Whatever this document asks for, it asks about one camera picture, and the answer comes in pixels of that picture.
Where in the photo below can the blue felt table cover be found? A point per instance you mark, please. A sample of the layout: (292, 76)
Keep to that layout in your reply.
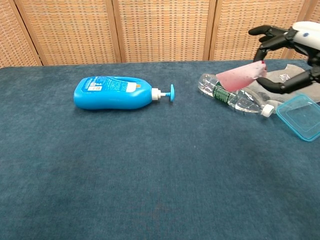
(100, 162)

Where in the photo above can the blue transparent container lid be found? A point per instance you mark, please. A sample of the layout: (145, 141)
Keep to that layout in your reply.
(300, 117)

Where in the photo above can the clear green-label water bottle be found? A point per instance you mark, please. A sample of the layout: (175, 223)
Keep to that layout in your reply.
(240, 100)

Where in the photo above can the blue pump detergent bottle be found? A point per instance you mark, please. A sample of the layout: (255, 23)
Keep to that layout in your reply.
(107, 97)

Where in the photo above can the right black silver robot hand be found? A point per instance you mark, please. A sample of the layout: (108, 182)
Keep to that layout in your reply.
(307, 35)

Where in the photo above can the grey plastic pouch bag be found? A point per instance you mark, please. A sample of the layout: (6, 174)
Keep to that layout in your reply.
(273, 73)

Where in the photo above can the woven bamboo screen panel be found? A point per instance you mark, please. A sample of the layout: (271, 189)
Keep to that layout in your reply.
(237, 25)
(313, 12)
(75, 30)
(12, 37)
(165, 30)

